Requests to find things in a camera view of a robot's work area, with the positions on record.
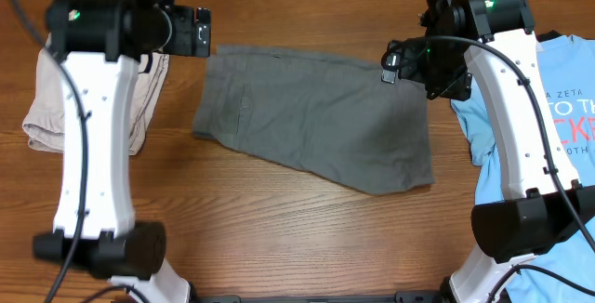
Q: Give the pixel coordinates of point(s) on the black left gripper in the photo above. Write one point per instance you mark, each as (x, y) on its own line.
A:
(185, 19)

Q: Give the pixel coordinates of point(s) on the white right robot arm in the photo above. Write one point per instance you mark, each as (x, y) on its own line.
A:
(491, 44)

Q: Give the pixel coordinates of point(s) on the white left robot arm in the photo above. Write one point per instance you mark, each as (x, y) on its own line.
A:
(97, 46)

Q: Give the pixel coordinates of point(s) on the folded beige shorts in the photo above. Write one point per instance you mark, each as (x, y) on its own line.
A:
(44, 122)

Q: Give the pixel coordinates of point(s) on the grey shorts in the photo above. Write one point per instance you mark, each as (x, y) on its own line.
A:
(326, 114)

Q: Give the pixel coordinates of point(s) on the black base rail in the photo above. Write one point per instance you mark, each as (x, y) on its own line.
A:
(321, 298)

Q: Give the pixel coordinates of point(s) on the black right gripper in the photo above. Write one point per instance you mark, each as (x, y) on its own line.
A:
(458, 87)

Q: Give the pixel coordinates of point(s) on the light blue printed t-shirt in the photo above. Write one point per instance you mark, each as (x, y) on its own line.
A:
(566, 65)

